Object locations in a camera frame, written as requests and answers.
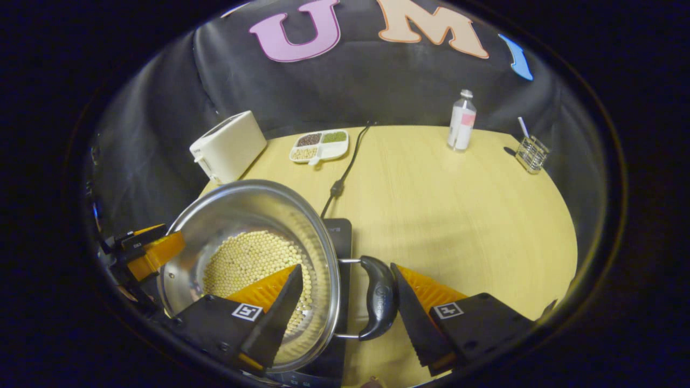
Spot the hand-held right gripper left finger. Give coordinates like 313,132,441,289
162,264,304,373

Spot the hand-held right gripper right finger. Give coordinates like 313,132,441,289
391,263,535,377

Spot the stainless steel pot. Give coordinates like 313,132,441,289
156,179,399,373

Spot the black induction cooktop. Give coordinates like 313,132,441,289
280,218,354,386

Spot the pile of yellow soybeans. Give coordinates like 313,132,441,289
202,231,314,332

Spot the white toaster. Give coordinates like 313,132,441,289
189,110,268,185

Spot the white divided dish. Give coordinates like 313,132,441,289
289,129,349,164

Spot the black backdrop cloth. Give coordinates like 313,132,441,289
81,0,615,243

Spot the black power cable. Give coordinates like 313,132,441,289
321,121,376,219

